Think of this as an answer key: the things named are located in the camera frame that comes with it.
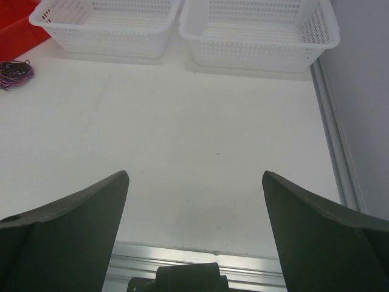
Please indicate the red plastic tray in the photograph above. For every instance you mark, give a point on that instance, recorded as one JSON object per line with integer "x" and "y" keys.
{"x": 17, "y": 34}

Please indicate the white basket middle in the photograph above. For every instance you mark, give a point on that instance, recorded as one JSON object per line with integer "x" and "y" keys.
{"x": 138, "y": 29}

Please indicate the aluminium rail base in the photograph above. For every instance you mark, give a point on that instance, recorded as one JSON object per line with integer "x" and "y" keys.
{"x": 244, "y": 272}

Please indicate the white basket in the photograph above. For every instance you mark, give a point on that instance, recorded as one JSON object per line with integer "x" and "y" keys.
{"x": 280, "y": 36}
{"x": 138, "y": 29}

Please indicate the white basket right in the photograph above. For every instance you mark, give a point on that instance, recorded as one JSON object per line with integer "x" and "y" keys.
{"x": 280, "y": 36}

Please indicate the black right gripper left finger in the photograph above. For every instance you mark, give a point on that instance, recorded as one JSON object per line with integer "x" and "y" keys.
{"x": 65, "y": 245}

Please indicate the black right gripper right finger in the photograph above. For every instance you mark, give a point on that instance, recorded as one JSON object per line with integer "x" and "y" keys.
{"x": 322, "y": 245}

